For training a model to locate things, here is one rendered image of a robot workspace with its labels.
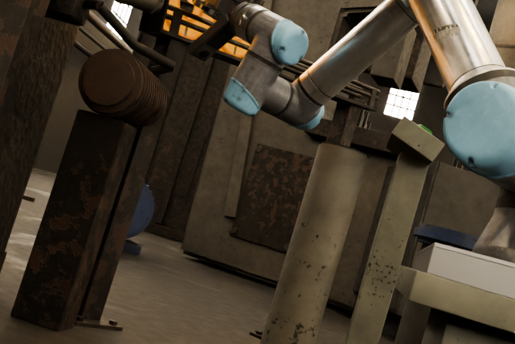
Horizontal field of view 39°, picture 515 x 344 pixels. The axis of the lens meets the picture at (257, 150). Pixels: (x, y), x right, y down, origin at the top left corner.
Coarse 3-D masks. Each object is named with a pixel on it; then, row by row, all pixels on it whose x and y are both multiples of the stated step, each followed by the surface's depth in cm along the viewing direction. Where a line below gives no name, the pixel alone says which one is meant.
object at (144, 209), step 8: (144, 184) 318; (144, 192) 316; (152, 192) 330; (144, 200) 316; (152, 200) 319; (136, 208) 315; (144, 208) 316; (152, 208) 319; (136, 216) 315; (144, 216) 316; (152, 216) 319; (136, 224) 315; (144, 224) 318; (128, 232) 314; (136, 232) 317; (128, 240) 343; (128, 248) 327; (136, 248) 328
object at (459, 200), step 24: (432, 168) 298; (456, 168) 296; (384, 192) 352; (432, 192) 294; (456, 192) 295; (480, 192) 297; (432, 216) 293; (456, 216) 295; (480, 216) 296; (408, 240) 299; (360, 264) 353; (408, 264) 292
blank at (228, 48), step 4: (236, 40) 169; (240, 40) 170; (228, 44) 168; (248, 44) 172; (224, 48) 167; (228, 48) 168; (232, 48) 169; (236, 48) 170; (240, 48) 170; (228, 52) 168; (232, 52) 169; (236, 52) 170; (240, 52) 171; (244, 52) 172; (236, 56) 170; (240, 56) 171
